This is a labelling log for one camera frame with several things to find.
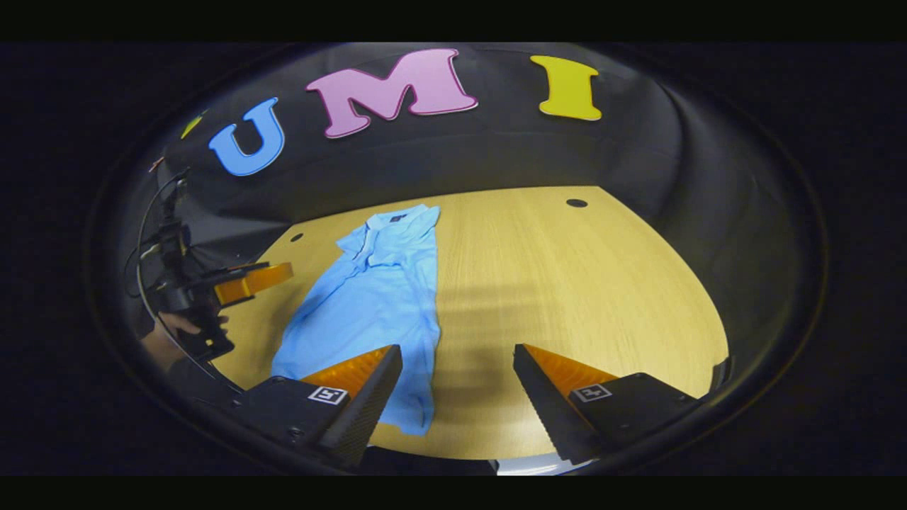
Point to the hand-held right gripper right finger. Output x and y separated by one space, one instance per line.
542 404

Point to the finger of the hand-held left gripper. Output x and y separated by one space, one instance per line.
255 282

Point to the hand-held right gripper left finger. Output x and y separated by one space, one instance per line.
372 407

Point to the light blue T-shirt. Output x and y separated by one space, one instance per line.
375 297

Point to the black backdrop cloth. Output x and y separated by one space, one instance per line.
496 156

